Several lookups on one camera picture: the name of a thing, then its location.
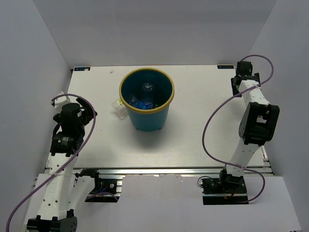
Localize aluminium front rail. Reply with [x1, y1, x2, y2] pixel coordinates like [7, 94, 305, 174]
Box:
[43, 166, 275, 176]

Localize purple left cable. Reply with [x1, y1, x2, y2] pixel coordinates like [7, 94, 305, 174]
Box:
[6, 94, 97, 232]

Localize teal bin with yellow rim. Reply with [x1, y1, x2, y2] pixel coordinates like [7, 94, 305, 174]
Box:
[119, 68, 175, 132]

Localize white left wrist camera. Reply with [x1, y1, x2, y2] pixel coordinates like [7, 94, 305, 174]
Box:
[50, 91, 71, 110]

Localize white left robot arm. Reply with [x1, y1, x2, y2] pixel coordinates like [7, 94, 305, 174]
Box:
[26, 97, 102, 232]

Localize blue sticker right corner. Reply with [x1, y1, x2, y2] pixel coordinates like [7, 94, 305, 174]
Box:
[217, 65, 234, 69]

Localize blue sticker left corner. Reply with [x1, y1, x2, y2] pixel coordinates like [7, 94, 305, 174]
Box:
[74, 67, 90, 72]

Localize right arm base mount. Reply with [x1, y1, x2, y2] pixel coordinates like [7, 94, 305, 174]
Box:
[197, 176, 249, 205]

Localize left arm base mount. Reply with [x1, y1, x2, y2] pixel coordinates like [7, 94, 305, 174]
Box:
[75, 169, 120, 203]

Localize small clear blue label bottle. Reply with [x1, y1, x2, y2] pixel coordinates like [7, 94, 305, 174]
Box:
[141, 83, 155, 109]

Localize large blue label water bottle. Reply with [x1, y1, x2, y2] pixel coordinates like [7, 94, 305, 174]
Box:
[127, 95, 148, 110]

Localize clear apple juice bottle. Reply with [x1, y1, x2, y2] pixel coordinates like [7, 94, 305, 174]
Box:
[112, 99, 127, 119]

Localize blue sticker corner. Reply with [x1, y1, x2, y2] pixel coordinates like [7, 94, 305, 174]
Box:
[74, 67, 90, 72]
[217, 65, 234, 69]

